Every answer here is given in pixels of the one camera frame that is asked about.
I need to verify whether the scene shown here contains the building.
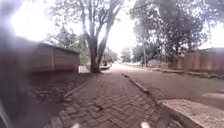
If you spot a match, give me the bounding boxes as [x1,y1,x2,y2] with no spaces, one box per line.
[101,49,118,66]

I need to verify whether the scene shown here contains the small tree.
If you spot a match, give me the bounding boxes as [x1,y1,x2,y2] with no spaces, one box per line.
[120,46,133,63]

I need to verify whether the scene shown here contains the large forked tree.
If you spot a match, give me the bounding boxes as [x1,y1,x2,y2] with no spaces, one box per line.
[49,0,126,74]

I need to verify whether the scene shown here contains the stone kerb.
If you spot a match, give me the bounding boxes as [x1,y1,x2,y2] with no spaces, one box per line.
[62,79,92,100]
[120,71,201,128]

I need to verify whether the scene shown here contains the red brick path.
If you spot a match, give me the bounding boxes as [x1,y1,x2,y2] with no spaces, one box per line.
[59,64,184,128]

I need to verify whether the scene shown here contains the grass verge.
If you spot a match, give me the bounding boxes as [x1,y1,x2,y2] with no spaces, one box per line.
[124,62,224,80]

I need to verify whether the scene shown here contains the reddish paved road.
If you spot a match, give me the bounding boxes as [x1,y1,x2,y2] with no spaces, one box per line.
[112,62,224,112]

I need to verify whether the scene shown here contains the row of dark trees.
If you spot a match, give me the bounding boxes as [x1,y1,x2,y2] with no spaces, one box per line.
[128,0,224,67]

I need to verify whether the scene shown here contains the bare dirt strip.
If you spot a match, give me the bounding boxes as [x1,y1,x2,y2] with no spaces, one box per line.
[0,71,98,128]

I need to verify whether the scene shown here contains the pale concrete driveway slab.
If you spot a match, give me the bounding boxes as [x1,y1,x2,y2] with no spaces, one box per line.
[159,98,224,128]

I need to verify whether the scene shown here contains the brown brick wall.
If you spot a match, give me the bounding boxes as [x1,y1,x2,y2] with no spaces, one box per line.
[0,35,81,77]

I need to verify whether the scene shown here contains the trees behind wall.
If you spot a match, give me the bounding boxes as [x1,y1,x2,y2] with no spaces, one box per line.
[45,28,92,65]

